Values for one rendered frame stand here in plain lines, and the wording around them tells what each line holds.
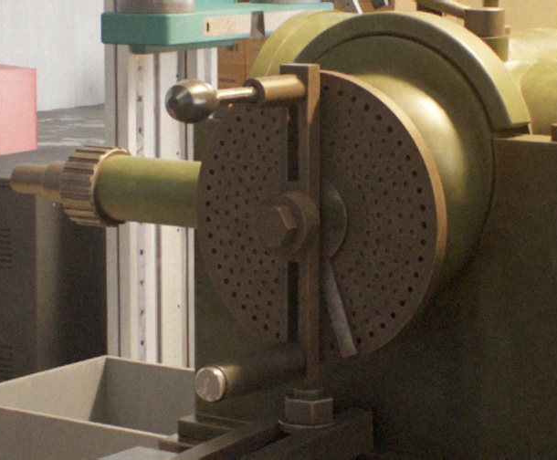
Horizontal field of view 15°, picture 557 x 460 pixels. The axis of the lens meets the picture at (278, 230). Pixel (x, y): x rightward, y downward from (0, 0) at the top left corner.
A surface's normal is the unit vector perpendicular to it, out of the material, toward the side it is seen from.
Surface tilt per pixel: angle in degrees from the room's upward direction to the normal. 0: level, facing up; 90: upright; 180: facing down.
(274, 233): 90
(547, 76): 31
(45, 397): 90
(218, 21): 90
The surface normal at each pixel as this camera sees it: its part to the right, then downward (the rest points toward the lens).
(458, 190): 0.55, 0.07
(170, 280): 0.86, 0.07
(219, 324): -0.58, 0.12
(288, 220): 0.70, -0.42
